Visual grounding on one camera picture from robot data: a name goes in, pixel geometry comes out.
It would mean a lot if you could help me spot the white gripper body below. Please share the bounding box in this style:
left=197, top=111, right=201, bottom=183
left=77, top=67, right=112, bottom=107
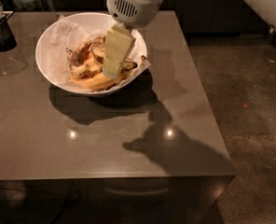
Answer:
left=106, top=0, right=163, bottom=29

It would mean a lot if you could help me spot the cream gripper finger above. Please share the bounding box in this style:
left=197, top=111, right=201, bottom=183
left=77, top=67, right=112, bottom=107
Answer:
left=103, top=22, right=135, bottom=79

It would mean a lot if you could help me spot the white bowl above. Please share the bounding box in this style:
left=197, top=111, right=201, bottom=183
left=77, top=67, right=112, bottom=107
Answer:
left=34, top=12, right=148, bottom=98

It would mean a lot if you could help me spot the large yellow banana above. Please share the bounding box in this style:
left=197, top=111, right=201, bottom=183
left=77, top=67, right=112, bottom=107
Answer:
left=71, top=71, right=128, bottom=91

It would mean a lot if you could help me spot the brown banana left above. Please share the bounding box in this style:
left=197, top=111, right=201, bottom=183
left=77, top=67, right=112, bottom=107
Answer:
left=68, top=39, right=91, bottom=69

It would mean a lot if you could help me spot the small yellow banana bunch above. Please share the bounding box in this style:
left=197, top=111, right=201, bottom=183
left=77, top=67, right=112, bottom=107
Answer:
left=71, top=53, right=103, bottom=79

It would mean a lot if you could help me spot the white paper liner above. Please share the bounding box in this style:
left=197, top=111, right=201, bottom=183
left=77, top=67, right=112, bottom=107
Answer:
left=48, top=11, right=152, bottom=93

